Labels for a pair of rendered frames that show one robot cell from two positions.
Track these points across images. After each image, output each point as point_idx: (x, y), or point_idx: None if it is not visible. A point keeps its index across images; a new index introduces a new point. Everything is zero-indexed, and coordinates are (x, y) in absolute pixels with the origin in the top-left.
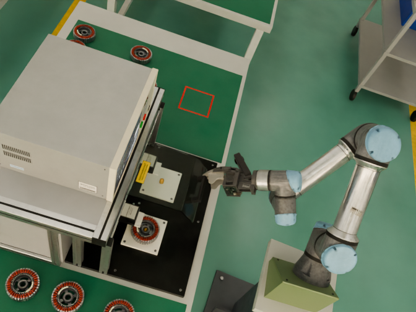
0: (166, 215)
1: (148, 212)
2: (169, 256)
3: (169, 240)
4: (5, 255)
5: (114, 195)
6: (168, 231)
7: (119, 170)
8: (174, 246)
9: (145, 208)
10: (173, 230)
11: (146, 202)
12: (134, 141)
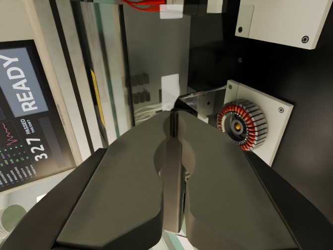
0: (294, 86)
1: (256, 80)
2: (294, 181)
3: (296, 148)
4: None
5: (78, 160)
6: (296, 127)
7: (8, 170)
8: (306, 165)
9: (250, 70)
10: (309, 128)
11: (251, 56)
12: (8, 80)
